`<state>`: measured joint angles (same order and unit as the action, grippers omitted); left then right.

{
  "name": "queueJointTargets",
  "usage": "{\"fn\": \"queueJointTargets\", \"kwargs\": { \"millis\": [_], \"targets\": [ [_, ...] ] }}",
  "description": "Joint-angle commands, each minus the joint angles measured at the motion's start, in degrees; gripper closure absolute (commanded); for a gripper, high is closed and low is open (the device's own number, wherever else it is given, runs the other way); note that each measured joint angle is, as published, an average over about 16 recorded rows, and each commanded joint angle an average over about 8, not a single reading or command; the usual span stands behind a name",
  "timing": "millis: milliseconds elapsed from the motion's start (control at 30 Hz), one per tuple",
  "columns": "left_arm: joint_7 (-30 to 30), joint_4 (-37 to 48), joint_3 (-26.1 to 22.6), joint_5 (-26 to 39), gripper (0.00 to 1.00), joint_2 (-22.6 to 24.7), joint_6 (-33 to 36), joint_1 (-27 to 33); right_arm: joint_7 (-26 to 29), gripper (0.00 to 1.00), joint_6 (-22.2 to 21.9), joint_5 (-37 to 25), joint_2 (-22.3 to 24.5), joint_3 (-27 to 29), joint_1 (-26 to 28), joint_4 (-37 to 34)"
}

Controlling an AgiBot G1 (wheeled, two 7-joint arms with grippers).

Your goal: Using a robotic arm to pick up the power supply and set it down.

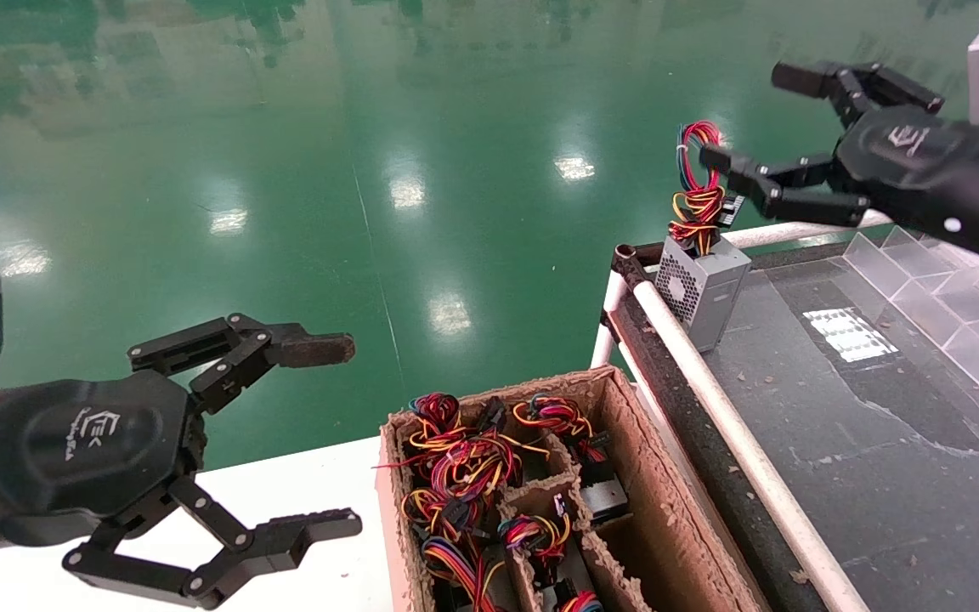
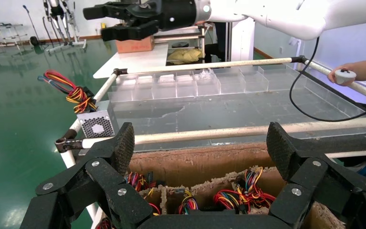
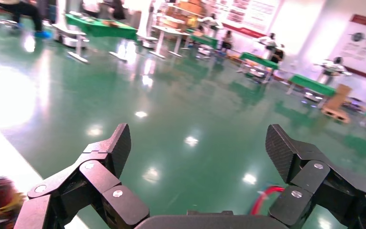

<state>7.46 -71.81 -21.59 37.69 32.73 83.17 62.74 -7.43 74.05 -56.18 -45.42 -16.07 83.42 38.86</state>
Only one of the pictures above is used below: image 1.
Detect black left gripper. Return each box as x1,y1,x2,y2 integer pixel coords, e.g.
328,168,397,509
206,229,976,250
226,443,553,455
0,313,363,611

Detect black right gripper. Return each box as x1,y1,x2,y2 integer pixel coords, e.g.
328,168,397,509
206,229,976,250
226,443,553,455
699,59,979,271

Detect power supply with coloured wires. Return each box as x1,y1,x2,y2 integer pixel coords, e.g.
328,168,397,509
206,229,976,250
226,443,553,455
498,513,574,564
556,578,605,612
511,397,611,464
422,535,507,612
403,489,478,532
654,121,752,354
409,393,467,451

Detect clear acrylic divider rack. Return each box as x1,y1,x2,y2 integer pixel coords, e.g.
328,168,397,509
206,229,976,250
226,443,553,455
842,225,979,434

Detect black pipe joint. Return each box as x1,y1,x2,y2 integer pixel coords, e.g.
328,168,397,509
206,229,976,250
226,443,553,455
611,242,669,294

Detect brown divided cardboard box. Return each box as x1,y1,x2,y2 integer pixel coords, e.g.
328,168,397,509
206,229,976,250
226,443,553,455
377,365,771,612

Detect coloured wire bundles in box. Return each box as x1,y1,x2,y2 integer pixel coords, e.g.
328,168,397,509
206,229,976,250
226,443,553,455
375,432,552,504

